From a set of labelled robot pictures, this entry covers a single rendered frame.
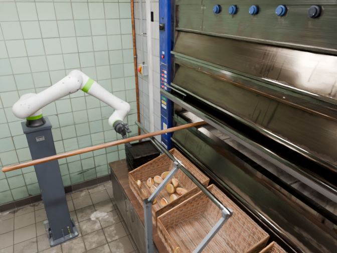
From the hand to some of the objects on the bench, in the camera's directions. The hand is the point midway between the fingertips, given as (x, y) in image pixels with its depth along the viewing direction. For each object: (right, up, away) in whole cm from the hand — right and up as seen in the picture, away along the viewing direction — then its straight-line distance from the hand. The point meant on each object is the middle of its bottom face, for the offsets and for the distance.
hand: (129, 138), depth 186 cm
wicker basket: (+26, -51, +37) cm, 68 cm away
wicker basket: (+54, -74, -12) cm, 92 cm away
